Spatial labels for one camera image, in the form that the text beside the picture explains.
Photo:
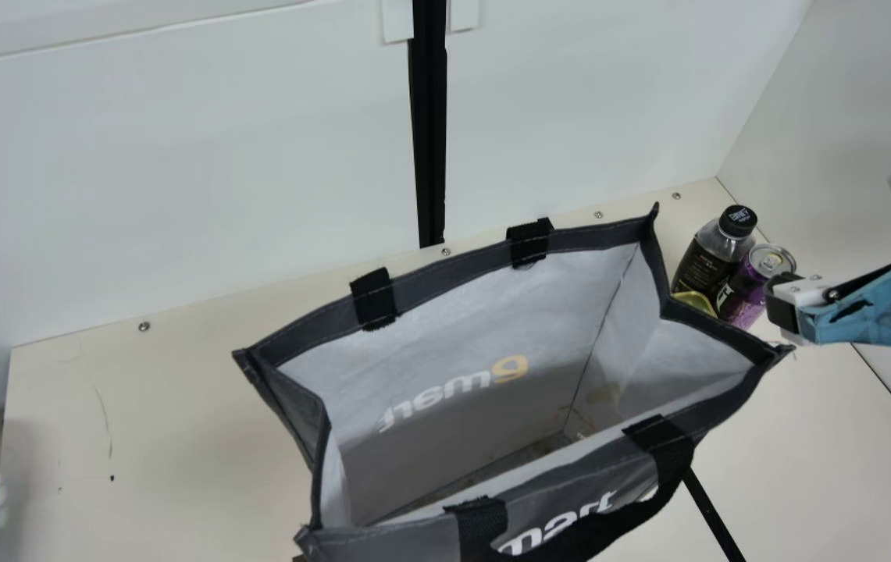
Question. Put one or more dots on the black post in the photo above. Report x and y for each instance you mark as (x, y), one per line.
(428, 117)

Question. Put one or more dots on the dark coffee bottle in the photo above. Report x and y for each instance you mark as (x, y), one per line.
(711, 261)

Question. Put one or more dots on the purple can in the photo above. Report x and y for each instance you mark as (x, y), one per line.
(750, 293)

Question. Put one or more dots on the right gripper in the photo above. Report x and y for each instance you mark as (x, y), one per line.
(882, 312)

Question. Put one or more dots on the black strip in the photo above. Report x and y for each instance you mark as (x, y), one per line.
(714, 519)

